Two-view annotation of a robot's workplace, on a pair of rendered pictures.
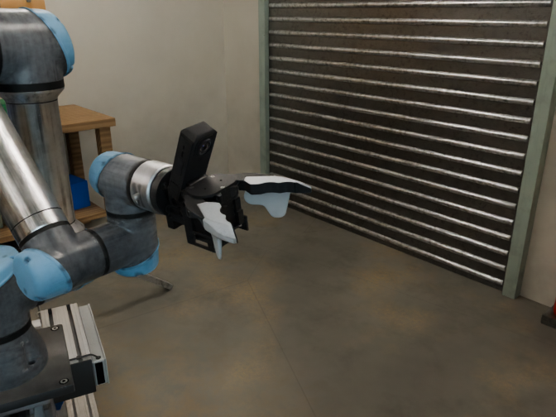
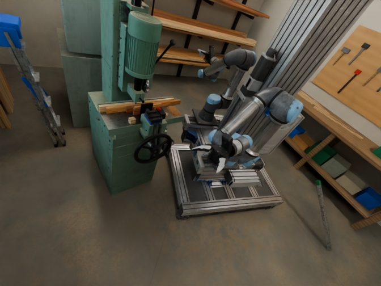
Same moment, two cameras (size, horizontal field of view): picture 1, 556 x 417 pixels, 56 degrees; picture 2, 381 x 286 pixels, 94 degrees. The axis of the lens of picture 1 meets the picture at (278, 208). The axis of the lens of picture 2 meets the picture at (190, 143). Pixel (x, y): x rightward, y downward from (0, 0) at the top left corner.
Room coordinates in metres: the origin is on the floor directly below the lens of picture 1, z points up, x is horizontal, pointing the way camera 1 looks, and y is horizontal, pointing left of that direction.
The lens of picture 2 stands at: (0.47, -0.51, 1.76)
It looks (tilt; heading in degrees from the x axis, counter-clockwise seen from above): 42 degrees down; 86
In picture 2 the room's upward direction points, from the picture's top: 24 degrees clockwise
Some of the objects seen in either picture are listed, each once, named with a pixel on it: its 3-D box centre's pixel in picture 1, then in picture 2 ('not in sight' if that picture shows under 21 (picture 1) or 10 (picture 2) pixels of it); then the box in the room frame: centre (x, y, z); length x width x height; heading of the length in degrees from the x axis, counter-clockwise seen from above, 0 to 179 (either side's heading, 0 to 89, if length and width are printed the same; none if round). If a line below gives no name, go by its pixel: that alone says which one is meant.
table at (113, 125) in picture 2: not in sight; (147, 120); (0.18, 0.53, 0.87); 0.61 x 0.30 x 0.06; 49
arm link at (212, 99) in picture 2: not in sight; (212, 102); (0.61, 0.97, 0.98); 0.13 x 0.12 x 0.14; 41
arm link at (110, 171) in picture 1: (127, 179); (241, 143); (0.77, 0.23, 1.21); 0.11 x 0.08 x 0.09; 52
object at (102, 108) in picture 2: not in sight; (140, 104); (0.08, 0.61, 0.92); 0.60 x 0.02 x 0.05; 49
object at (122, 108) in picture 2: not in sight; (147, 105); (0.13, 0.64, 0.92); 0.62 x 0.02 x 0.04; 49
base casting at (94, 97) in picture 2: not in sight; (127, 114); (-0.03, 0.64, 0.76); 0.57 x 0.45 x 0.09; 139
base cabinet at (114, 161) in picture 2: not in sight; (124, 146); (-0.03, 0.64, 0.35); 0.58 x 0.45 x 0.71; 139
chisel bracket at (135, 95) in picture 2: not in sight; (135, 93); (0.05, 0.58, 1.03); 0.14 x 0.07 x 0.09; 139
